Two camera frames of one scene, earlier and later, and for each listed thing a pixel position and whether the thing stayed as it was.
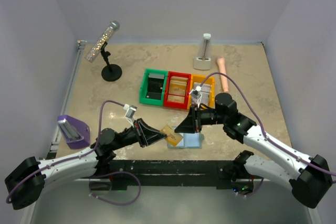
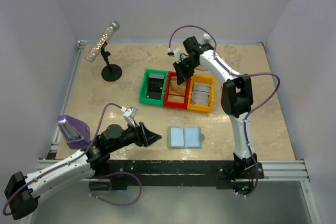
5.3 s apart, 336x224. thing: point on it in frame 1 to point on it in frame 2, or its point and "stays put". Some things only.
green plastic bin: (144, 87) stays put
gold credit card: (172, 138) to (175, 88)
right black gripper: (191, 124) to (181, 75)
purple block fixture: (73, 131) stays put
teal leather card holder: (189, 140) stays put
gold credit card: (174, 98) stays put
